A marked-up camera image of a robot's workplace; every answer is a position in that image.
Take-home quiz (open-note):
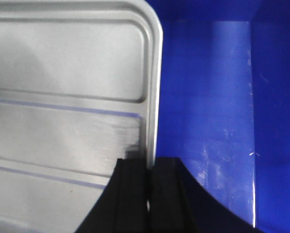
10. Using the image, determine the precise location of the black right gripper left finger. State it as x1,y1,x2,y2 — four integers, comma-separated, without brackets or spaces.
76,158,148,233

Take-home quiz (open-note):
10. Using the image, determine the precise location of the blue bin on shelf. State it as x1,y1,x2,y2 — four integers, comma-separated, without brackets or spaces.
149,0,290,233

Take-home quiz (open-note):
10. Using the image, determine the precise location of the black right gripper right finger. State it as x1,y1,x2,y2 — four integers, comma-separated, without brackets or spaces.
149,157,260,233

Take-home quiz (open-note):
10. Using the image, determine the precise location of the small ribbed silver tray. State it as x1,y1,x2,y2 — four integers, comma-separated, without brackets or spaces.
0,0,163,233

